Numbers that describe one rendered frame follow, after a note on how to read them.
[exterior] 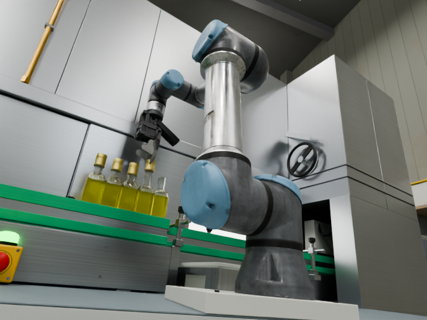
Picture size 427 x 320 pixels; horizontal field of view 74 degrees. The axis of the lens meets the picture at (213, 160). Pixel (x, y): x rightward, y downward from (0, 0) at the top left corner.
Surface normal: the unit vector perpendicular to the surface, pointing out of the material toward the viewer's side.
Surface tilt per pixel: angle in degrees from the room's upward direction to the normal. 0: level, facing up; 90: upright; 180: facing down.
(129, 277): 90
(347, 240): 90
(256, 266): 72
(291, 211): 90
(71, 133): 90
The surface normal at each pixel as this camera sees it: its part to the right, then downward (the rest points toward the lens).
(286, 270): 0.15, -0.65
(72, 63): 0.56, -0.29
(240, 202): 0.51, 0.00
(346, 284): -0.83, -0.29
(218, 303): 0.36, -0.35
